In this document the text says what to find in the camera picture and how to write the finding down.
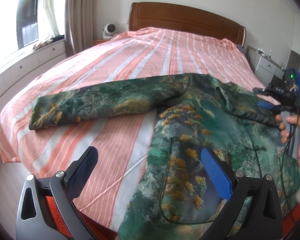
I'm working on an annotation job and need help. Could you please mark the white bedside drawer cabinet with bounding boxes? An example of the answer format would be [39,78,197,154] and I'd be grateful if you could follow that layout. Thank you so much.
[254,53,284,86]

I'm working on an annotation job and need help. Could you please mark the small white desk fan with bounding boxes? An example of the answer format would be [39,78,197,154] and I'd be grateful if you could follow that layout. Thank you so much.
[103,23,116,39]

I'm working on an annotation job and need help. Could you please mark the white window drawer cabinet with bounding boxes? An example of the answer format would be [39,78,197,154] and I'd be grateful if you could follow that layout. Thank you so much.
[0,40,67,113]

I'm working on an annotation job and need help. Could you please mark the wooden nightstand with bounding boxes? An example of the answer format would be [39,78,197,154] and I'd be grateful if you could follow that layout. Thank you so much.
[93,38,111,46]

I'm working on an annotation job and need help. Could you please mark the beige curtain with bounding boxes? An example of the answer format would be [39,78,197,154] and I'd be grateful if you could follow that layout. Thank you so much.
[65,0,97,57]

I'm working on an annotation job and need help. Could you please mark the green floral patterned jacket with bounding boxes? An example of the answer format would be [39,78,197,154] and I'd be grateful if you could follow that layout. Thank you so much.
[29,73,300,239]

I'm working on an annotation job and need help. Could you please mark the striped cushion on windowsill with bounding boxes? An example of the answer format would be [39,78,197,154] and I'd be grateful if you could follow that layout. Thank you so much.
[33,39,53,51]

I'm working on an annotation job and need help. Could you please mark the pink white striped bed sheet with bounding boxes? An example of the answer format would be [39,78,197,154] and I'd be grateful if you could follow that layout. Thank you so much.
[0,26,281,230]

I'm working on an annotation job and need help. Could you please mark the brown wooden headboard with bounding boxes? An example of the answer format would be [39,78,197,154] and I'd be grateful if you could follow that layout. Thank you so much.
[128,2,246,46]

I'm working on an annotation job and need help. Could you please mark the black cable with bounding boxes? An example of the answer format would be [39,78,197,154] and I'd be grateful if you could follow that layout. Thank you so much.
[279,97,300,205]

